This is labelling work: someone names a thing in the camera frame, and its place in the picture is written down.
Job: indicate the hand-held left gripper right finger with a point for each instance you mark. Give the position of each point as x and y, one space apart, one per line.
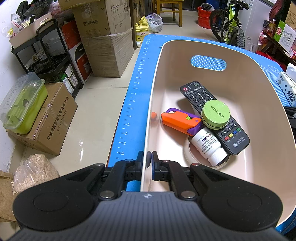
152 166

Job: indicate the white appliance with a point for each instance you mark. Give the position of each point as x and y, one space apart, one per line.
256 25

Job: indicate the beige plastic bin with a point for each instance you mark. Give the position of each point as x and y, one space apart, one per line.
254 104

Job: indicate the wooden chair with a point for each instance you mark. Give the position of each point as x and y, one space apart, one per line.
168 9

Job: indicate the red bucket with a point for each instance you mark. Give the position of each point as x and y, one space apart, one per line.
203 18

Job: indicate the clear bag of wood chips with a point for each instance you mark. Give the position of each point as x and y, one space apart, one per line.
37 173

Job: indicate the plain brown cardboard box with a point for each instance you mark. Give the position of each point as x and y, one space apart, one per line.
78 3

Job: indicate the large printed cardboard box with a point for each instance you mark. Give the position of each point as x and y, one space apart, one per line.
101 18

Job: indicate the green black bicycle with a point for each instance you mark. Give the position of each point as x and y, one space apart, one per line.
233 30

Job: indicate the printed brown cardboard box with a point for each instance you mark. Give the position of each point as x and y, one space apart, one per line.
55 115

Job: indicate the brown burlap sack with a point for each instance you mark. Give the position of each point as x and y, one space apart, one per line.
7 197

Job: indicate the white blue tissue pack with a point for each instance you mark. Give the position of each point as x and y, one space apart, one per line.
286 88

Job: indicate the clear plastic bag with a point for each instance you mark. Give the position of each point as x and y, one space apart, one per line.
155 23

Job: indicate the film-wrapped cardboard box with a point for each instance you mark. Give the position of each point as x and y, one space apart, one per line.
108 55

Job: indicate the green clear-lid plastic container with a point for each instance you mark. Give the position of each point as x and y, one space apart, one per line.
20 106

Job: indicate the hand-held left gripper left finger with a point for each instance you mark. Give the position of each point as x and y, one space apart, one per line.
139 165

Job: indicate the orange purple toy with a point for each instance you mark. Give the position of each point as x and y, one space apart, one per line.
178 121

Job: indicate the black remote control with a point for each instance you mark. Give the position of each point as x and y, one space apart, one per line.
197 95

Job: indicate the yellow plastic jug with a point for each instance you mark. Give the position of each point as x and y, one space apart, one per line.
141 31

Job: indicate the green white carton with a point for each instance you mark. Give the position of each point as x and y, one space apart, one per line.
285 37

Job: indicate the white medicine bottle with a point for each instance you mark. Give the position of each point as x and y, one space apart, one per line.
205 143

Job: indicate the black metal rack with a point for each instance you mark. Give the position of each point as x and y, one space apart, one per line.
46 62

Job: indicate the blue ruled mat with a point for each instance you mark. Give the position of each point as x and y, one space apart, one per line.
138 92

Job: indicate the red white appliance box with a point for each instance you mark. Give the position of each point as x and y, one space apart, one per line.
81 62

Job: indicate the green round tin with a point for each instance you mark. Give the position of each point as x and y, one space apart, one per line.
216 113

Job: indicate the small orange piece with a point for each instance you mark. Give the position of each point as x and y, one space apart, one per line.
154 115

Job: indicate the beige storage box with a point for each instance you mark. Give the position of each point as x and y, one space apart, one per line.
30 32

